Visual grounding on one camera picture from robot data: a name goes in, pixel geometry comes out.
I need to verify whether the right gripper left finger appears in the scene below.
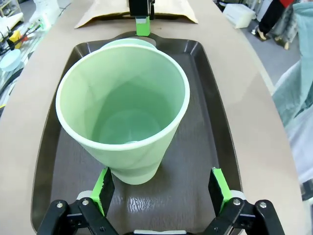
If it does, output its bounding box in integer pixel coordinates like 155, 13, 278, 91
36, 167, 118, 235

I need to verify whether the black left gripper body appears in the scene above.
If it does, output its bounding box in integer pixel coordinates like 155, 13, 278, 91
128, 0, 156, 21

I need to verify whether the finger of the green left gripper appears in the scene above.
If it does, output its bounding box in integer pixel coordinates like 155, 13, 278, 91
135, 16, 151, 37

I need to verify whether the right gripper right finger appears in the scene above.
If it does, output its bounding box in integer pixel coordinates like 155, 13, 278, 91
202, 167, 286, 235

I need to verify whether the pale green tall cup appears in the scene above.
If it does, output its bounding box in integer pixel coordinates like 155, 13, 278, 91
55, 44, 191, 186

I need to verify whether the brown paper mat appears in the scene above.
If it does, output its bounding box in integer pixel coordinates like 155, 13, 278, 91
74, 0, 199, 29

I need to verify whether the white plastic box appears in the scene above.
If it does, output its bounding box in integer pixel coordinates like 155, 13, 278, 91
223, 3, 257, 29

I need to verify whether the yellow tool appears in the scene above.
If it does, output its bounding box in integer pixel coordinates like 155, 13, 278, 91
8, 30, 22, 42

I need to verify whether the person in black trousers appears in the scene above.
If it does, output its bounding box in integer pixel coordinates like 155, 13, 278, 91
251, 0, 298, 41

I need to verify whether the pale blue bowl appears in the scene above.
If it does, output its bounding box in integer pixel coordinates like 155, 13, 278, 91
0, 49, 22, 72

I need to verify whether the teal cloth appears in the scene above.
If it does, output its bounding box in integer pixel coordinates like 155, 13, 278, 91
272, 2, 313, 128

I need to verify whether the brown tray with handles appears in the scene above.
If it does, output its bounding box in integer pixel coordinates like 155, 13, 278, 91
30, 31, 243, 235

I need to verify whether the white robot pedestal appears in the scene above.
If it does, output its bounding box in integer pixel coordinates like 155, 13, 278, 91
32, 0, 61, 29

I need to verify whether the metal wire rack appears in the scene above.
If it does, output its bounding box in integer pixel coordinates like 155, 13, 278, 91
0, 14, 47, 108

